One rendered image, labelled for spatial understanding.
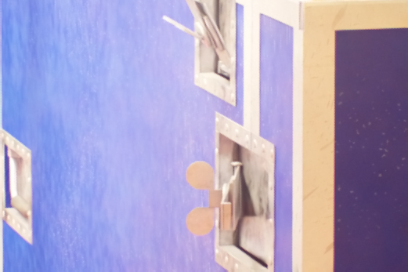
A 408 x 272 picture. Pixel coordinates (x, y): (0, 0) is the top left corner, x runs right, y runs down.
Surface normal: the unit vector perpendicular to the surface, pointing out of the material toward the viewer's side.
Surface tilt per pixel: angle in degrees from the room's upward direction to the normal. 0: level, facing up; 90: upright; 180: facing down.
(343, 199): 90
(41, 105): 90
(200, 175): 91
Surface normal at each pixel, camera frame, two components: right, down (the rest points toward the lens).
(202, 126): -0.96, 0.04
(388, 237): 0.26, 0.15
